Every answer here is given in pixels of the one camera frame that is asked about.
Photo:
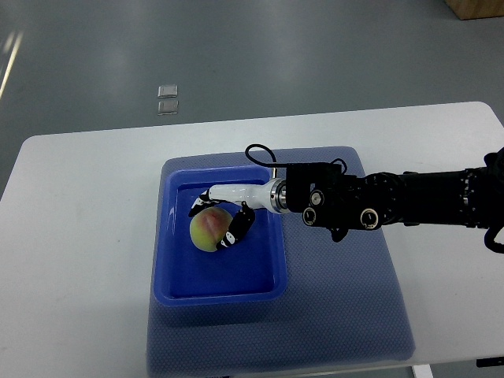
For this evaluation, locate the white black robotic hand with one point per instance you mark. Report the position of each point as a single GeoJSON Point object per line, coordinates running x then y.
{"type": "Point", "coordinates": [241, 201]}

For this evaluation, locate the yellow red peach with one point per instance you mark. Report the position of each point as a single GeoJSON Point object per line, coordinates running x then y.
{"type": "Point", "coordinates": [209, 227]}

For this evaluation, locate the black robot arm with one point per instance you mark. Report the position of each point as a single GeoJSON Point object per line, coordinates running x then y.
{"type": "Point", "coordinates": [328, 197]}

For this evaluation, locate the lower metal floor plate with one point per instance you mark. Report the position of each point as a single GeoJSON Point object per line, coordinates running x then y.
{"type": "Point", "coordinates": [168, 107]}

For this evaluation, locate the metal floor plate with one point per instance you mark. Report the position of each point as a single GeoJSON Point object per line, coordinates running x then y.
{"type": "Point", "coordinates": [167, 91]}
{"type": "Point", "coordinates": [168, 107]}

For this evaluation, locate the upper metal floor plate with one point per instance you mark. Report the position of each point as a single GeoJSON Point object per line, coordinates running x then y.
{"type": "Point", "coordinates": [167, 91]}

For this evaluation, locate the blue plastic tray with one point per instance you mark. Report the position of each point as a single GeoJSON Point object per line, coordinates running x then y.
{"type": "Point", "coordinates": [253, 270]}

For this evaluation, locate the blue grey mat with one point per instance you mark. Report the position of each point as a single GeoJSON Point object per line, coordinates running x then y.
{"type": "Point", "coordinates": [342, 305]}

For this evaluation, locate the white table leg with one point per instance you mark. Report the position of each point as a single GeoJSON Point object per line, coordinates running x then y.
{"type": "Point", "coordinates": [422, 371]}

